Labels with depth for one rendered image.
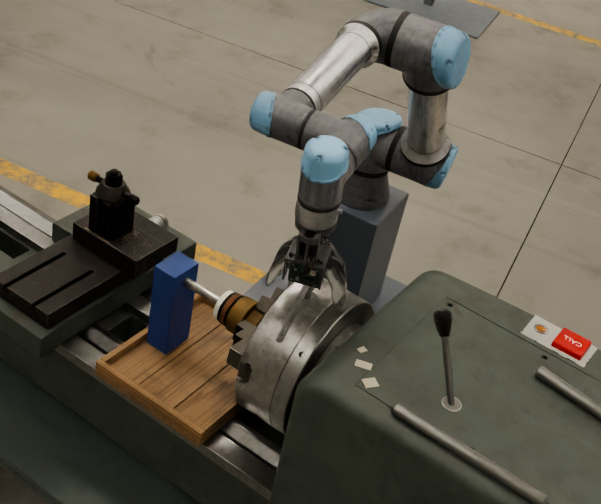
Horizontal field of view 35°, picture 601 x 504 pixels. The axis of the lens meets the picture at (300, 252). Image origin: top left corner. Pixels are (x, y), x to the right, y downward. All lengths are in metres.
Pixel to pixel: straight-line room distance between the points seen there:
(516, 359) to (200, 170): 2.86
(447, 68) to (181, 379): 0.88
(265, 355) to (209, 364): 0.38
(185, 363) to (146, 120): 2.77
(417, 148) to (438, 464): 0.87
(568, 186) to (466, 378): 3.44
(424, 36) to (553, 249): 2.75
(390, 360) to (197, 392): 0.54
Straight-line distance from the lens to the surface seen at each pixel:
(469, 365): 1.78
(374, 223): 2.35
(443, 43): 1.92
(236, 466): 2.01
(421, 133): 2.16
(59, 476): 2.39
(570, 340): 1.91
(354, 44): 1.88
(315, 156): 1.54
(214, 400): 2.10
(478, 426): 1.67
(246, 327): 1.95
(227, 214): 4.21
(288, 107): 1.67
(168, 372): 2.15
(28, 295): 2.20
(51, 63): 5.28
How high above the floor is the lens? 2.39
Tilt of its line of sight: 36 degrees down
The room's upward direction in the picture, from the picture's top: 12 degrees clockwise
